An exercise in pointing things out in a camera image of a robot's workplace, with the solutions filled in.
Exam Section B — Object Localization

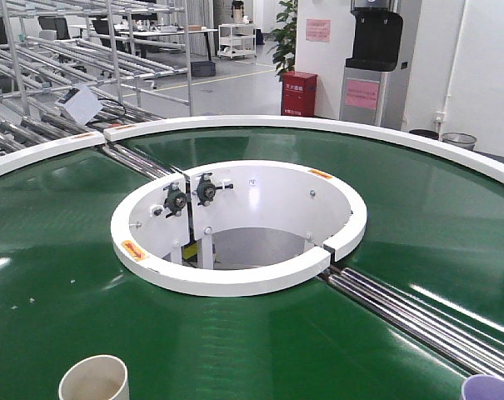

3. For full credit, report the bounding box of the beige plastic cup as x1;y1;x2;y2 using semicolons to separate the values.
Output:
57;354;130;400

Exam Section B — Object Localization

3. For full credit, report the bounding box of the lavender plastic cup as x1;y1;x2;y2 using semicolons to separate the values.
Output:
460;374;504;400

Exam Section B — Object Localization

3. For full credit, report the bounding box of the green circular conveyor belt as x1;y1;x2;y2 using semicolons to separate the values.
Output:
0;128;504;399

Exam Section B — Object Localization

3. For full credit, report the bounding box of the white outer conveyor rim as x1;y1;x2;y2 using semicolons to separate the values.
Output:
0;115;504;184

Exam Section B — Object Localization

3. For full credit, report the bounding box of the steel conveyor rollers right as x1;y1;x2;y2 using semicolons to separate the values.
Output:
322;266;504;379

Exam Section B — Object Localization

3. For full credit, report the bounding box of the red fire extinguisher cabinet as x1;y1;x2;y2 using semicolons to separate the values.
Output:
282;71;317;117

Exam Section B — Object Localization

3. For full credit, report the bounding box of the green potted plant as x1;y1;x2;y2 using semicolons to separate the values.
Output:
271;0;298;81

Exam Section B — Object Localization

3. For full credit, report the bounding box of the white wheeled cart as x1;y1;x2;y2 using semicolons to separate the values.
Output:
217;23;256;59

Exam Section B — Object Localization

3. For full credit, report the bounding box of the black silver water dispenser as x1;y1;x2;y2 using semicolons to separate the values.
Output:
340;1;403;126

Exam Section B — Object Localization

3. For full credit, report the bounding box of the white controller box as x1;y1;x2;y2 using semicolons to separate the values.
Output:
55;83;103;125

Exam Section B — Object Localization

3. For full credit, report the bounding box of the metal roller rack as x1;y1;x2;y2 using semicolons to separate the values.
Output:
0;1;191;157

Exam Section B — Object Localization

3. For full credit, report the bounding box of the white inner conveyor ring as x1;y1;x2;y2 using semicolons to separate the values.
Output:
110;159;368;298

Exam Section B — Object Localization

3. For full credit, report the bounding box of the pink wall notice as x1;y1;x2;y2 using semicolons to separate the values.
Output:
305;18;331;43

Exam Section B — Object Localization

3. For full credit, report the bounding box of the wire mesh waste basket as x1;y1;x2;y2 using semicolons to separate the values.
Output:
442;132;477;151

